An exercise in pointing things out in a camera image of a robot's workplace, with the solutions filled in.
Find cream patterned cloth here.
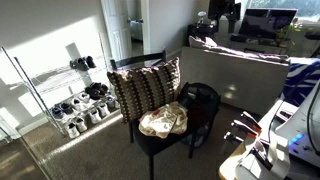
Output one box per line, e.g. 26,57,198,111
138,101,188,139

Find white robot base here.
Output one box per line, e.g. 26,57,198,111
234,79,320,180

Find brown patterned pillow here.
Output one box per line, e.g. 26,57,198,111
107,57,180,123

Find black chair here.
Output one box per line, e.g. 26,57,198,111
107,51,197,178

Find white sneaker floor right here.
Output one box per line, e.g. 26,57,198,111
97,103,110,118

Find white sneaker floor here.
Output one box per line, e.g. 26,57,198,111
88,109,101,124
75,118,87,132
66,123,80,138
97,103,110,118

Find black shoes middle shelf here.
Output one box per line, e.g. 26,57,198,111
85,82,109,100

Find black shoes shelf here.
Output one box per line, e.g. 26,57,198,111
85,82,109,100
69,56,96,71

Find dark side table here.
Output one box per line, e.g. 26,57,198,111
187,23,216,41

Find white door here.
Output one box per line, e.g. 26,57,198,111
101,0,132,61

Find black shoes top shelf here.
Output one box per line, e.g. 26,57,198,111
69,56,96,71

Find white sneaker lower shelf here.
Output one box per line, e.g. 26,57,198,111
70,92,90,111

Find small desk lamp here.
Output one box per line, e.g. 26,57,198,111
197,11,207,25

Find orange tipped clamp tools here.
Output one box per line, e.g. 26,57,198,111
224,111,262,143

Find grey sofa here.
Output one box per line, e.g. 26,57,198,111
180,37,290,115

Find white sneaker floor left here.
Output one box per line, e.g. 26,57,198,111
66,123,80,138

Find grey sneaker lower shelf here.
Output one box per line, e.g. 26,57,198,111
51,103,73,119

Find black monitor screen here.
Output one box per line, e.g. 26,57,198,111
239,8,297,39

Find green potted plant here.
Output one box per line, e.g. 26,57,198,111
275,17,302,47

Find blue white zebra blanket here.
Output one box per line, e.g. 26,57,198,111
280,57,320,106

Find wire shoe rack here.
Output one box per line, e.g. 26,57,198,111
1,34,110,134

